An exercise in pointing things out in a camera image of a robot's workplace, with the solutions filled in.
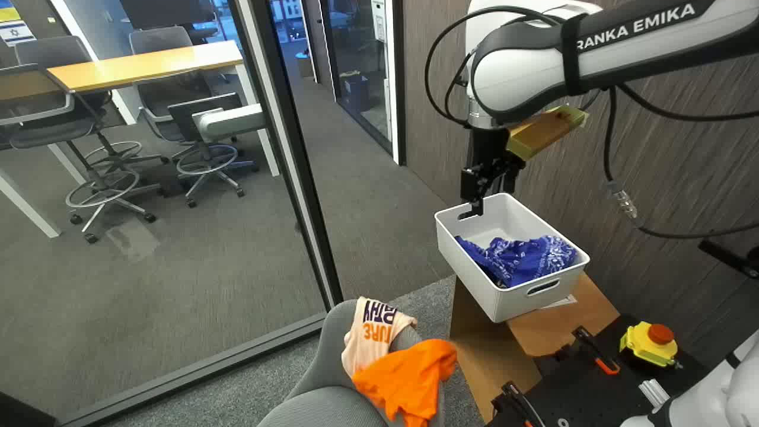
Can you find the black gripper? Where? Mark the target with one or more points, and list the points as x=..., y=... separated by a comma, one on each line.
x=490, y=157

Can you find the beige printed shirt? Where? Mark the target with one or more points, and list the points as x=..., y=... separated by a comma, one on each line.
x=372, y=334

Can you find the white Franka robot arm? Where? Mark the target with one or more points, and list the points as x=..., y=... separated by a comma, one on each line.
x=624, y=55

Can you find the white plastic box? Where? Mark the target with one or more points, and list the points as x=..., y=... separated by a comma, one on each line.
x=519, y=296

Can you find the brown cardboard box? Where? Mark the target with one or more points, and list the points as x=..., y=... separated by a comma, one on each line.
x=482, y=347

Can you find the orange shirt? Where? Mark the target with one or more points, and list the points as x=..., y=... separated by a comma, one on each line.
x=406, y=383

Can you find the blue patterned cloth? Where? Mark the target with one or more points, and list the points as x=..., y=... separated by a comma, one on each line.
x=519, y=259

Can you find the black clamp with orange trigger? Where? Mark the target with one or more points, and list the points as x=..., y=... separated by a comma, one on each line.
x=593, y=348

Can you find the black perforated breadboard table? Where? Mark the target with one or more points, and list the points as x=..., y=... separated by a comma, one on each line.
x=584, y=395

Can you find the yellow emergency stop button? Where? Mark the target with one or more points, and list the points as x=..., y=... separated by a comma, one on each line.
x=650, y=342

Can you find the silver aluminium profile piece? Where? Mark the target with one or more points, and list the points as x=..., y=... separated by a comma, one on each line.
x=656, y=392

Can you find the grey office swivel chair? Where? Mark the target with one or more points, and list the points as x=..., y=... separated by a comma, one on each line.
x=56, y=119
x=203, y=125

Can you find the wooden top office desk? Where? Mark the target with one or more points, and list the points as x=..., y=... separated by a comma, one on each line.
x=143, y=66

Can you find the yellow wrist camera mount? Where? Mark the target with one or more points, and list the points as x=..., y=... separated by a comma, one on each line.
x=547, y=131

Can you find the black glass door frame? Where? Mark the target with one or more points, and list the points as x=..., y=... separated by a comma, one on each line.
x=285, y=150

